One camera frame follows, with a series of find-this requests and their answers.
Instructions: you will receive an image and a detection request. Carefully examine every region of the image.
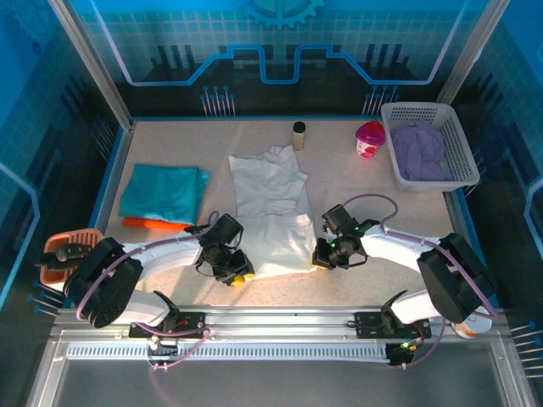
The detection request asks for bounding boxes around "pink lidded yogurt cup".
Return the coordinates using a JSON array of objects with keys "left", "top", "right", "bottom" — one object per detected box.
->
[{"left": 355, "top": 120, "right": 386, "bottom": 159}]

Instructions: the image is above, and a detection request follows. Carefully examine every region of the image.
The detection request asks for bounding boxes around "white perforated plastic basket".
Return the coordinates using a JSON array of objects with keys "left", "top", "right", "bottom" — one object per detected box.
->
[{"left": 380, "top": 102, "right": 482, "bottom": 192}]

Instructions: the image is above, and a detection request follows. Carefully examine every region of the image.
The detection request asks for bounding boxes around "aluminium frame post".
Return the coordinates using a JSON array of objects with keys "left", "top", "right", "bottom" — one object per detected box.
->
[
  {"left": 46, "top": 0, "right": 137, "bottom": 131},
  {"left": 436, "top": 0, "right": 512, "bottom": 105}
]

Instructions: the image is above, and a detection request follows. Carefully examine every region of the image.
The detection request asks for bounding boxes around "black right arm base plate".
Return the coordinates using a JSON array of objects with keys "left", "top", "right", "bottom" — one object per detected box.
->
[{"left": 354, "top": 311, "right": 432, "bottom": 340}]

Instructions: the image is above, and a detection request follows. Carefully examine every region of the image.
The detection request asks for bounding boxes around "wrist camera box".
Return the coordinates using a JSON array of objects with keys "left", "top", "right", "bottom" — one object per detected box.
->
[
  {"left": 208, "top": 213, "right": 245, "bottom": 248},
  {"left": 321, "top": 203, "right": 358, "bottom": 235}
]

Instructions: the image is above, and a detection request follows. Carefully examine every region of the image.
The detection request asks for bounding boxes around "aluminium rail frame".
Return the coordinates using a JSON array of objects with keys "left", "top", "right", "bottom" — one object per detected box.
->
[{"left": 25, "top": 303, "right": 538, "bottom": 407}]

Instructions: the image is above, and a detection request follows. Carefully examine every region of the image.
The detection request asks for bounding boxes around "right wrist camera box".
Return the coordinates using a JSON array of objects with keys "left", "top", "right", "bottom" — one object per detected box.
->
[{"left": 321, "top": 203, "right": 358, "bottom": 235}]

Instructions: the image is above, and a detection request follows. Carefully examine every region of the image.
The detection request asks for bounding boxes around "folded teal t-shirt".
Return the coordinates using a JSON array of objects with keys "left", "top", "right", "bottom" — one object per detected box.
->
[{"left": 117, "top": 164, "right": 211, "bottom": 226}]

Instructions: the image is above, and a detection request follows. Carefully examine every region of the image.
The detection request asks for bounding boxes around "black knife handle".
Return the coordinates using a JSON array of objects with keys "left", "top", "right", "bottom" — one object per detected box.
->
[{"left": 33, "top": 243, "right": 92, "bottom": 271}]

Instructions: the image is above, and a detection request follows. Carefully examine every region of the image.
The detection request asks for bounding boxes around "folded orange t-shirt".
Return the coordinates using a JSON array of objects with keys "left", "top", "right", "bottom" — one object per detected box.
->
[{"left": 121, "top": 216, "right": 192, "bottom": 232}]

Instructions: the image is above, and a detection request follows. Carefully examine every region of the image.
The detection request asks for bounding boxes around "orange and cream knife block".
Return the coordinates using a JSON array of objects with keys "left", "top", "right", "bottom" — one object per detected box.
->
[{"left": 40, "top": 227, "right": 105, "bottom": 293}]

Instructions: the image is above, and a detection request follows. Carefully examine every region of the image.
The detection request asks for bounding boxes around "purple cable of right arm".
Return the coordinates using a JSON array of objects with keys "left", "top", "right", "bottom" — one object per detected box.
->
[{"left": 341, "top": 193, "right": 500, "bottom": 370}]

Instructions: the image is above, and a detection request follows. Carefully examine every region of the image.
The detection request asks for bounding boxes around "slotted grey cable duct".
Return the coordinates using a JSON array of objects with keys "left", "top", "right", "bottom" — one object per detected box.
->
[{"left": 65, "top": 342, "right": 391, "bottom": 362}]

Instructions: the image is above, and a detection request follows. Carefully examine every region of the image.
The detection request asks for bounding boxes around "purple t-shirt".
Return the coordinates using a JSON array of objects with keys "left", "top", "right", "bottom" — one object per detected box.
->
[{"left": 389, "top": 120, "right": 453, "bottom": 182}]

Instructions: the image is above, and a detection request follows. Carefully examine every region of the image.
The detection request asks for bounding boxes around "white t-shirt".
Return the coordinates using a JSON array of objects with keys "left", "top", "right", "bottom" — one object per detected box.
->
[{"left": 227, "top": 145, "right": 317, "bottom": 281}]

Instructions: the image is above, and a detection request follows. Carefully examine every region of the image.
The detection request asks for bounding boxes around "beige bottle with black cap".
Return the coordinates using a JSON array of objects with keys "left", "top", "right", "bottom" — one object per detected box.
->
[{"left": 291, "top": 121, "right": 307, "bottom": 152}]

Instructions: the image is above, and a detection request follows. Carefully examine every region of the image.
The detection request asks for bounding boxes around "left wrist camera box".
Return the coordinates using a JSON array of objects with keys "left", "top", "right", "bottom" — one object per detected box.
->
[{"left": 208, "top": 213, "right": 245, "bottom": 248}]

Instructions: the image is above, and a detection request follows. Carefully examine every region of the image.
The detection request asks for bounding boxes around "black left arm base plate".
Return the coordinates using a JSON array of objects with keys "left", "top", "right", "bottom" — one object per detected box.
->
[{"left": 128, "top": 311, "right": 211, "bottom": 340}]

